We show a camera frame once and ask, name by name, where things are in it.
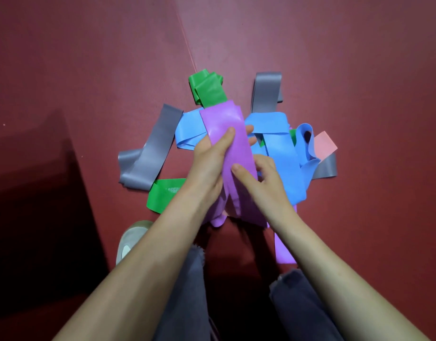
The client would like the person's right hand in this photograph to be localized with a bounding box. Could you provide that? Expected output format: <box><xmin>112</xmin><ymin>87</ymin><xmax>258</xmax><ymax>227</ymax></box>
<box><xmin>231</xmin><ymin>154</ymin><xmax>297</xmax><ymax>228</ymax></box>

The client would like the pink resistance band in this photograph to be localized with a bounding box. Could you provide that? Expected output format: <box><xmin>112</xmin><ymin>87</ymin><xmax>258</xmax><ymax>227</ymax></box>
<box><xmin>313</xmin><ymin>130</ymin><xmax>338</xmax><ymax>162</ymax></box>

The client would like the green resistance band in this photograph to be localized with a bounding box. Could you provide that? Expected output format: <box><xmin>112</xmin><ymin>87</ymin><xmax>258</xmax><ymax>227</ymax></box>
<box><xmin>146</xmin><ymin>69</ymin><xmax>298</xmax><ymax>214</ymax></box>

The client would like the person's right leg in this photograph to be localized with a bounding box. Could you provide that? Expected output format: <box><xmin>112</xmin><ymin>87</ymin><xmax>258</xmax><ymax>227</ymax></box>
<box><xmin>269</xmin><ymin>269</ymin><xmax>343</xmax><ymax>341</ymax></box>

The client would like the blue resistance band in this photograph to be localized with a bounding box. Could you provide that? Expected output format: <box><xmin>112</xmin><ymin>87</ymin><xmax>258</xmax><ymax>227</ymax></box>
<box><xmin>174</xmin><ymin>107</ymin><xmax>322</xmax><ymax>206</ymax></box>

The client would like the person's left leg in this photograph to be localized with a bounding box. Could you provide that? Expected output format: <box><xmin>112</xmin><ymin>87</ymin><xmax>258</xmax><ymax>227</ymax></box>
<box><xmin>152</xmin><ymin>244</ymin><xmax>211</xmax><ymax>341</ymax></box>

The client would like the person's left shoe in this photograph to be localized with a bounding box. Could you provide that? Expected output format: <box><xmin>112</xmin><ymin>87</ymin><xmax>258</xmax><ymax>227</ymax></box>
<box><xmin>115</xmin><ymin>220</ymin><xmax>154</xmax><ymax>265</ymax></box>

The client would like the person's leg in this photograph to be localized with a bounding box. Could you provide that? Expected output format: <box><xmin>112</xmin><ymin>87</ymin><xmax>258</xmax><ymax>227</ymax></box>
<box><xmin>269</xmin><ymin>269</ymin><xmax>343</xmax><ymax>341</ymax></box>
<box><xmin>152</xmin><ymin>244</ymin><xmax>211</xmax><ymax>341</ymax></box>

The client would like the person's left hand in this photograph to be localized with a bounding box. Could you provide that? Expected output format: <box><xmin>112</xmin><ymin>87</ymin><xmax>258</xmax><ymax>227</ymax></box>
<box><xmin>184</xmin><ymin>125</ymin><xmax>258</xmax><ymax>210</ymax></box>

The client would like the grey resistance band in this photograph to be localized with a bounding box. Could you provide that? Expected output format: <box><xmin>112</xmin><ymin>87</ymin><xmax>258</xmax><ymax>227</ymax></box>
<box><xmin>118</xmin><ymin>72</ymin><xmax>338</xmax><ymax>191</ymax></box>

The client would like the person's right forearm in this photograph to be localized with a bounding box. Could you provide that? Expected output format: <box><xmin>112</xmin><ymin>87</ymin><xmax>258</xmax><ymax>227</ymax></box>
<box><xmin>271</xmin><ymin>209</ymin><xmax>430</xmax><ymax>341</ymax></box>

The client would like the person's left forearm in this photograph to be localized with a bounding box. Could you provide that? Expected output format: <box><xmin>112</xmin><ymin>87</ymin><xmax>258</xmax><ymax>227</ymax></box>
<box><xmin>53</xmin><ymin>195</ymin><xmax>211</xmax><ymax>341</ymax></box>

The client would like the purple resistance band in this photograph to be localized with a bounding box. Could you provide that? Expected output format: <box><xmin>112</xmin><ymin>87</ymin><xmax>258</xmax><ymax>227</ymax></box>
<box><xmin>199</xmin><ymin>99</ymin><xmax>299</xmax><ymax>265</ymax></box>

